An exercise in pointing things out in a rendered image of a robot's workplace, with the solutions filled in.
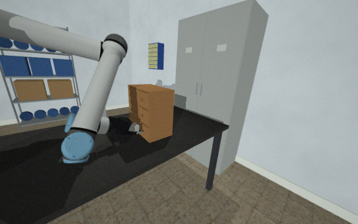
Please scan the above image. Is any tan wooden chest of drawers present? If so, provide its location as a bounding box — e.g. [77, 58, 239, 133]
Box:
[128, 84, 175, 143]

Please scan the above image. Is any brown wooden drawer front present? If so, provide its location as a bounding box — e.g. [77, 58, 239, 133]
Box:
[129, 86, 137, 103]
[139, 121, 149, 142]
[129, 101, 138, 119]
[138, 90, 149, 109]
[138, 106, 149, 126]
[130, 115, 138, 125]

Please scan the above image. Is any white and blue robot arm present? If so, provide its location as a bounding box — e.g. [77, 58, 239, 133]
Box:
[0, 9, 127, 163]

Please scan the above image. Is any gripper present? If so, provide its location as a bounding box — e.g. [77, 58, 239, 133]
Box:
[107, 116, 143, 135]

